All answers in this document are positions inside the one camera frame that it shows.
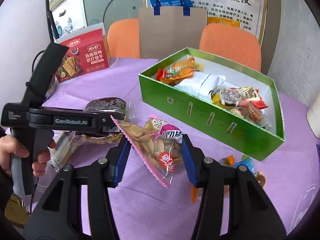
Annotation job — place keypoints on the green gift box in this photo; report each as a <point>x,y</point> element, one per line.
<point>215,121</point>

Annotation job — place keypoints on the yellow cake packet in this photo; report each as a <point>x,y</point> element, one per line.
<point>62,151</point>

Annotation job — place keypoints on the brown cardboard sheet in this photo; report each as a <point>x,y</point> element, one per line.
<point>166,30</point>

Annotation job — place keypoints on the red cracker box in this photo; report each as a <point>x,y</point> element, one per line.
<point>88,52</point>

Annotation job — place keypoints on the clear pastry packet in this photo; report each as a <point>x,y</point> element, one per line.
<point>252,115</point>

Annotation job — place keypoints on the white thermos jug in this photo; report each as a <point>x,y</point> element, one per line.
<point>313,118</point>

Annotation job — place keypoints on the right orange chair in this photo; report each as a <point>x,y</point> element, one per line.
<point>231,43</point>

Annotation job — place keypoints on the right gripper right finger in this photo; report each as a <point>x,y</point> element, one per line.
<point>251,213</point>

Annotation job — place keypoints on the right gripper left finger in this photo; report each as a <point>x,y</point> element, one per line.
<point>58,212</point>

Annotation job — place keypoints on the left orange chair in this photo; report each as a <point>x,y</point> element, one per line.
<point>123,38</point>

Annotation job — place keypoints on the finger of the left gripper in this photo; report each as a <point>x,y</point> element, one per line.
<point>106,123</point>

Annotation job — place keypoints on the person's left hand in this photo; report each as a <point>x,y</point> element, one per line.
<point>10,145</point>

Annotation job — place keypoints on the pink biscuit bag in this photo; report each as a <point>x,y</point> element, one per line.
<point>159,153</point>

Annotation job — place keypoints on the orange cracker snack bag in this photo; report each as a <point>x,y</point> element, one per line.
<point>179,71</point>

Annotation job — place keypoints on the orange chair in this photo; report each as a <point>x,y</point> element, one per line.
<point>123,38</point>
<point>231,43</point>

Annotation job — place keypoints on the white snack packet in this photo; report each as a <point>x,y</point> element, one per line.
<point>201,85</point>

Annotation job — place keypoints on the white chinese text poster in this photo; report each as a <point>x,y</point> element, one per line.
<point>248,15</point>

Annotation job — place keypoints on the brown chocolate wafer pack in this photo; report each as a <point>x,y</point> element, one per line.
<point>110,104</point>

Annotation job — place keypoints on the blue green snack packet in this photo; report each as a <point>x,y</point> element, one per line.
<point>248,162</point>

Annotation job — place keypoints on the brown jelly cup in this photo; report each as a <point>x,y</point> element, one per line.
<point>261,179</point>

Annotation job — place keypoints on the round red-white candy pack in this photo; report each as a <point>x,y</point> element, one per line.
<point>231,97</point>

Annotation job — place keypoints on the red chinese snack packet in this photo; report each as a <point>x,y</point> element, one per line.
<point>251,95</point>

